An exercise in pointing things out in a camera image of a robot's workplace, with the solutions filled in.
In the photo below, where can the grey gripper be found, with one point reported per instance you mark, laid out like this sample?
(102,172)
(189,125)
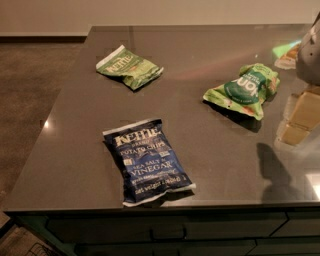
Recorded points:
(309,58)

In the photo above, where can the green rice chip bag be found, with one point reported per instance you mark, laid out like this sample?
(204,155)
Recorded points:
(246,94)

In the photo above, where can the blue Kettle vinegar chip bag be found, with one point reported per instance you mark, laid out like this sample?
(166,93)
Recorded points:
(149,166)

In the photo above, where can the green Kettle chip bag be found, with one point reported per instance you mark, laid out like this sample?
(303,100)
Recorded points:
(133,70)

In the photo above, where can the dark cabinet drawers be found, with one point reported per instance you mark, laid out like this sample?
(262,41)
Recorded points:
(195,232)

